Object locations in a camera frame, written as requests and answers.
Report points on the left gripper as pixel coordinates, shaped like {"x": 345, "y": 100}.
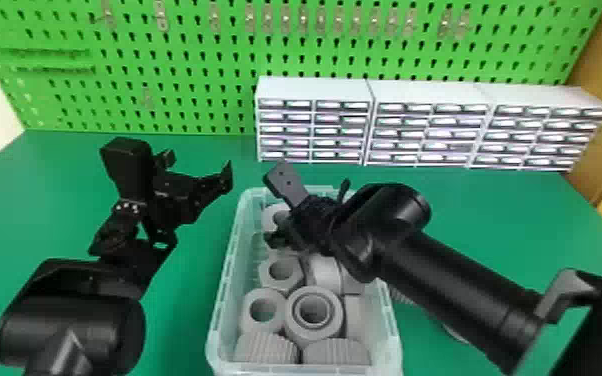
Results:
{"x": 172, "y": 197}

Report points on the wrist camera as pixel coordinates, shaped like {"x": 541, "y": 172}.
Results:
{"x": 129, "y": 167}
{"x": 286, "y": 184}

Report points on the white drawer cabinet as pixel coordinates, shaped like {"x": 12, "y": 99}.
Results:
{"x": 540, "y": 136}
{"x": 311, "y": 126}
{"x": 429, "y": 131}

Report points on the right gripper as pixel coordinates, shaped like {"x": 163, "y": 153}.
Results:
{"x": 303, "y": 226}

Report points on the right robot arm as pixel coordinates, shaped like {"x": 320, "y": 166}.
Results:
{"x": 437, "y": 278}

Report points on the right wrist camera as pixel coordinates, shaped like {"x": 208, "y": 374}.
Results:
{"x": 286, "y": 184}

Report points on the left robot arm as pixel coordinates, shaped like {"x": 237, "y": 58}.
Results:
{"x": 70, "y": 310}

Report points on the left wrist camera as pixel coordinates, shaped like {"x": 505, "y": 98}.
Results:
{"x": 129, "y": 167}

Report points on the clear bin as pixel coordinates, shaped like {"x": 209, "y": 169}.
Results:
{"x": 227, "y": 294}

